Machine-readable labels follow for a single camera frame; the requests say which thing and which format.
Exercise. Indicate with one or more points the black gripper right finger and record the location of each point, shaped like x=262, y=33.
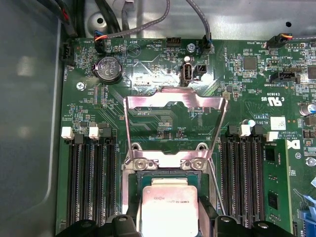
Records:
x=234, y=228

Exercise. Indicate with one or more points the green RAM stick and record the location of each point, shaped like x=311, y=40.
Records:
x=276, y=172

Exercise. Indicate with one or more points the silver CPU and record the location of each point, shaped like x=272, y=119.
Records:
x=170, y=212

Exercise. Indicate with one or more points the black RAM slot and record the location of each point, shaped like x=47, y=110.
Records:
x=97, y=185
x=255, y=177
x=111, y=177
x=70, y=185
x=225, y=177
x=79, y=185
x=239, y=177

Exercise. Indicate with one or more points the metal locking lever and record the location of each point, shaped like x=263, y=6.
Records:
x=217, y=187

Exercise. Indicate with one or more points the black open PC case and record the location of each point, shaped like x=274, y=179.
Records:
x=27, y=123

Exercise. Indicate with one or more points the metal USB port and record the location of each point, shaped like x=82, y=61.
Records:
x=186, y=74

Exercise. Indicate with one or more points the round coin battery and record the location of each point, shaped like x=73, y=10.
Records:
x=107, y=70

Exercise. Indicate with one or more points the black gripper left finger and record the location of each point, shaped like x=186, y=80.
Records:
x=118, y=227

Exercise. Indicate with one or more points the green motherboard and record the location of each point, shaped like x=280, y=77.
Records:
x=247, y=103

